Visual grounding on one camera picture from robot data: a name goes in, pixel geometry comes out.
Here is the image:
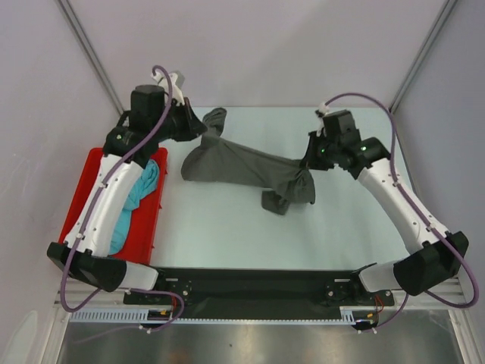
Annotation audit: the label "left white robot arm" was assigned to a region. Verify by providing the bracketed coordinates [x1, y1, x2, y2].
[47, 84, 206, 303]

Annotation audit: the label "red plastic bin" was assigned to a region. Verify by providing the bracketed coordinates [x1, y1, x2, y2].
[58, 148, 168, 264]

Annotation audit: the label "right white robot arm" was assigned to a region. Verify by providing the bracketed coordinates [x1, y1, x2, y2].
[302, 110, 469, 304]

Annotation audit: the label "teal t-shirt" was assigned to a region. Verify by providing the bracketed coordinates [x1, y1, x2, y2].
[108, 159, 160, 256]

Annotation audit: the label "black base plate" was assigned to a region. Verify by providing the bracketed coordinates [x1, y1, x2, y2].
[123, 268, 395, 321]

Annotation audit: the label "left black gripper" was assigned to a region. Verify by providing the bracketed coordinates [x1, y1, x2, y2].
[152, 97, 206, 143]

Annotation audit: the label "aluminium frame rail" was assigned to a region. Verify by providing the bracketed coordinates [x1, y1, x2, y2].
[65, 279, 125, 308]

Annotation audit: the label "left aluminium corner post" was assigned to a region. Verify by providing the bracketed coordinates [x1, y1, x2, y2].
[55, 0, 125, 115]

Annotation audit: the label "grey slotted cable duct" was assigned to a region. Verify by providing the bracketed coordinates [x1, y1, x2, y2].
[70, 308, 377, 325]

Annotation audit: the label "right aluminium corner post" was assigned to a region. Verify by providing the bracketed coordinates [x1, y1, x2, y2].
[388, 0, 460, 114]

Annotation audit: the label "aluminium corner post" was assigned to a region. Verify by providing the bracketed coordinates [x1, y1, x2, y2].
[55, 0, 125, 115]
[388, 0, 460, 114]

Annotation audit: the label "dark grey t-shirt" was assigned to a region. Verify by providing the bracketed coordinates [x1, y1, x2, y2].
[180, 108, 316, 215]

